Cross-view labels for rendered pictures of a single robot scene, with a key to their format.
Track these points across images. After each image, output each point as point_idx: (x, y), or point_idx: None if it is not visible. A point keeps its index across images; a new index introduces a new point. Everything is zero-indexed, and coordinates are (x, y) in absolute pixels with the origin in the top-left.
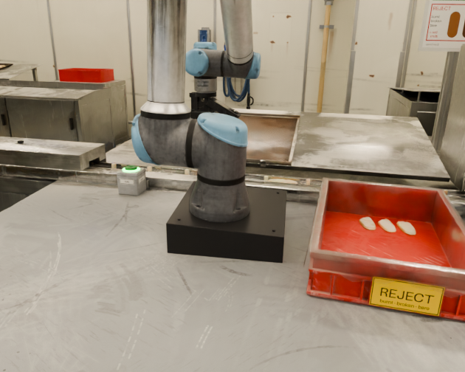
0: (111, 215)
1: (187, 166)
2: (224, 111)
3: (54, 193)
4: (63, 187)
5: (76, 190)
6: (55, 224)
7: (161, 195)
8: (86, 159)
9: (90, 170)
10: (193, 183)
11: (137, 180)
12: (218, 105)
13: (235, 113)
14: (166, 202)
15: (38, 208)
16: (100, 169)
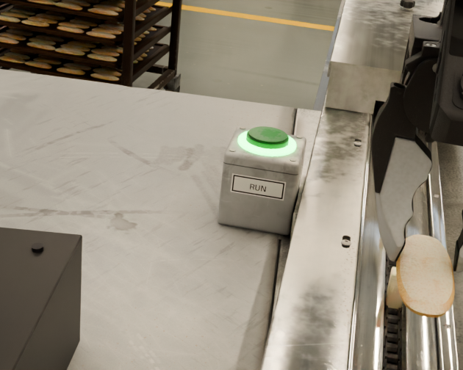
0: (58, 192)
1: None
2: (437, 62)
3: (220, 117)
4: (267, 122)
5: None
6: (11, 135)
7: (232, 266)
8: (366, 87)
9: (331, 117)
10: (51, 233)
11: (225, 176)
12: (446, 21)
13: (453, 92)
14: (157, 278)
15: (118, 111)
16: (352, 129)
